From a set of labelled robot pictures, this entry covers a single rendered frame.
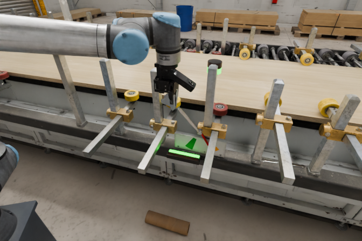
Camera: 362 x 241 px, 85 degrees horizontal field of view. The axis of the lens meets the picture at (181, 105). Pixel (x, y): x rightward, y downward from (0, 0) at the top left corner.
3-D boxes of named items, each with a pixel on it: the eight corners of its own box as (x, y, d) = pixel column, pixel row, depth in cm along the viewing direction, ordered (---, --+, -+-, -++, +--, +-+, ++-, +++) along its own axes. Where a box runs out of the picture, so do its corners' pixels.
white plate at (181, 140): (224, 157, 99) (226, 143, 94) (174, 147, 105) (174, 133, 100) (224, 157, 100) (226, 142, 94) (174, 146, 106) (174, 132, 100)
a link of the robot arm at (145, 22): (109, 21, 57) (152, 20, 59) (112, 15, 66) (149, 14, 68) (115, 54, 62) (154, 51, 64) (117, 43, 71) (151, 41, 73)
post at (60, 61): (83, 127, 119) (57, 54, 95) (76, 126, 120) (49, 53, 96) (88, 122, 123) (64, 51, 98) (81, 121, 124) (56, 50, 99)
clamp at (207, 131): (224, 139, 93) (226, 131, 90) (196, 134, 96) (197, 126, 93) (225, 132, 98) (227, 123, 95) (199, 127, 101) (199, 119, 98)
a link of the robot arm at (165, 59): (183, 47, 74) (175, 56, 67) (183, 60, 77) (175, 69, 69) (161, 45, 76) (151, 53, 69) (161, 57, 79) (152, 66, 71)
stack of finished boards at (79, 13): (101, 12, 862) (100, 8, 852) (56, 23, 668) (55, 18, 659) (86, 12, 881) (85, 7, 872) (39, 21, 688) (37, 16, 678)
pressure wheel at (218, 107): (224, 129, 103) (227, 111, 97) (209, 126, 105) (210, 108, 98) (225, 120, 109) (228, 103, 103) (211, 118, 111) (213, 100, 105)
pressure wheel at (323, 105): (339, 101, 88) (318, 106, 92) (343, 115, 91) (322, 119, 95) (334, 94, 93) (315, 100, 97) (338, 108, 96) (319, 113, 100)
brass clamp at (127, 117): (129, 123, 105) (127, 115, 102) (106, 119, 108) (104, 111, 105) (134, 117, 110) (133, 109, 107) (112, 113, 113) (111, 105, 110)
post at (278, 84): (257, 169, 98) (285, 82, 72) (250, 168, 99) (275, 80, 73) (257, 164, 101) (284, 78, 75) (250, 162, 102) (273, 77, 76)
